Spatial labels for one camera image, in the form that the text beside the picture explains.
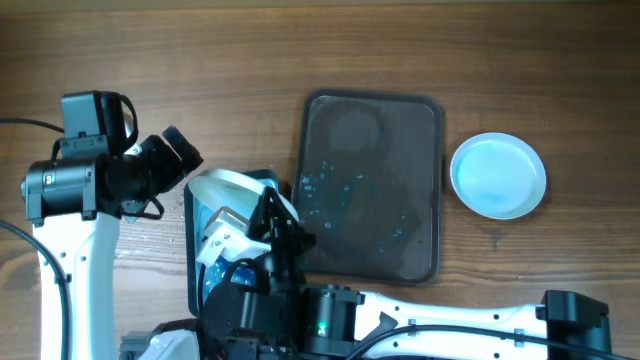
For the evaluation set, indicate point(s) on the light blue plate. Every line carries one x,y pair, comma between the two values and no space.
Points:
498,176

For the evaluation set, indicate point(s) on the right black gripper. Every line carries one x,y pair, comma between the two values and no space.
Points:
285,235

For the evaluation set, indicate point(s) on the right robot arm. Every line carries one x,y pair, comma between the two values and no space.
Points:
264,309

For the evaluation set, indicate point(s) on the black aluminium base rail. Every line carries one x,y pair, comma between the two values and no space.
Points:
134,345

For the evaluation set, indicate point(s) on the brown plastic serving tray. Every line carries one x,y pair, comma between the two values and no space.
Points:
368,185

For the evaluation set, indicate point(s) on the black tray with blue water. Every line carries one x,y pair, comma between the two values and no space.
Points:
202,279

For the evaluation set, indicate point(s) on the white plate stained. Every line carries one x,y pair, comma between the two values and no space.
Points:
217,188

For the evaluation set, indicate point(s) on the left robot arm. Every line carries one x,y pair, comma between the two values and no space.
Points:
100,173

